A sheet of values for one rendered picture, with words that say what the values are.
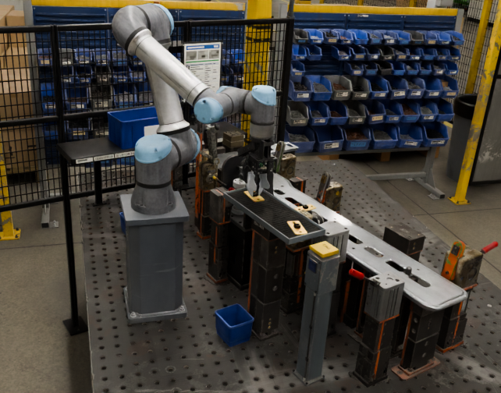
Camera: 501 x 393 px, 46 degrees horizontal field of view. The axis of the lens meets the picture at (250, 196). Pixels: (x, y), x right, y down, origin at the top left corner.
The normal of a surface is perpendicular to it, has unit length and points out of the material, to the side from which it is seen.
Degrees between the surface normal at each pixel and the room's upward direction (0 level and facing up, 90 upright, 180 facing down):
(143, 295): 90
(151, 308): 90
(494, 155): 90
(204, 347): 0
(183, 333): 0
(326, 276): 90
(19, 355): 0
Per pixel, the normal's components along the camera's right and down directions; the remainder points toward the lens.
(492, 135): 0.29, 0.42
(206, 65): 0.55, 0.37
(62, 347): 0.06, -0.91
